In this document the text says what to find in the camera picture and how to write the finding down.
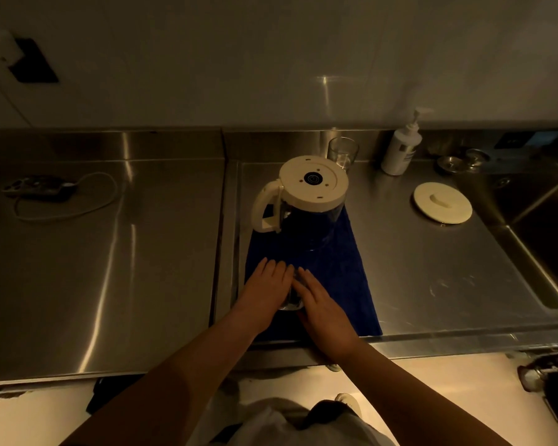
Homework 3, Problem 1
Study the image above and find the person's left hand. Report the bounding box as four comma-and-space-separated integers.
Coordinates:
232, 257, 296, 338

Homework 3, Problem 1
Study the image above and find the person's right hand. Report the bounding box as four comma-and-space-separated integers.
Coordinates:
291, 268, 361, 363

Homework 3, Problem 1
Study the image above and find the short clear drinking glass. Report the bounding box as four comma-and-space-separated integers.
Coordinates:
278, 269, 306, 313

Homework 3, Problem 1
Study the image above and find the glass kettle with cream base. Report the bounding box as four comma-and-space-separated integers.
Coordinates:
250, 155, 350, 254

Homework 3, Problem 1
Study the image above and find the cream round kettle lid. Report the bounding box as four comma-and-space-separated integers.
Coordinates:
412, 181, 474, 225

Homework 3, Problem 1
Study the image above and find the person's right forearm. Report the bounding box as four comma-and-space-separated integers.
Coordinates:
337, 341, 512, 446

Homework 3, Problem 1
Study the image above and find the person's left forearm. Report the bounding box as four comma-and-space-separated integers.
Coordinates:
60, 315, 266, 446

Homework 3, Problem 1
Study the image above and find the person's white shoe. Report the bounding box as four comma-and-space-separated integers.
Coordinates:
334, 392, 363, 416

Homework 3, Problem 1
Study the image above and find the person's shirt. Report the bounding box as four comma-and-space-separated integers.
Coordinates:
223, 398, 396, 446

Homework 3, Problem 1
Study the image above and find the dark blue cloth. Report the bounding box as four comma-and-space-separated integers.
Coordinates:
241, 204, 384, 342

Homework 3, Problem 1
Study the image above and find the tall clear drinking glass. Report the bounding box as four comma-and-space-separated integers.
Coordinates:
327, 136, 360, 173

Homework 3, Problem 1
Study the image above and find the white pump soap bottle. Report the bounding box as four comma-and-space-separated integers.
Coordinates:
381, 108, 433, 176

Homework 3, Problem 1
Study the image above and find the flat metal sink strainer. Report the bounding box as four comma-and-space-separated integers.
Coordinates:
436, 155, 466, 175

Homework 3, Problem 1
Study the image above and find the stainless steel sink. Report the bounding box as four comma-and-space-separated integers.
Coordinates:
455, 169, 558, 312

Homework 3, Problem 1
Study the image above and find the black power strip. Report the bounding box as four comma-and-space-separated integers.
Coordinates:
2, 175, 78, 203

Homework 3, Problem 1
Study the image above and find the black control panel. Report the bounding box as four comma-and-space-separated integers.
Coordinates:
492, 130, 558, 150

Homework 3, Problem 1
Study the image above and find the white power adapter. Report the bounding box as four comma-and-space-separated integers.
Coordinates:
0, 30, 27, 68

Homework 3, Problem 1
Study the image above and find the power strip with white cable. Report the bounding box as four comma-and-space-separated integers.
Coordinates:
12, 171, 118, 222

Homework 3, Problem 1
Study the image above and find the black wall socket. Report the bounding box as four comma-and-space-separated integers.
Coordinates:
8, 37, 60, 84

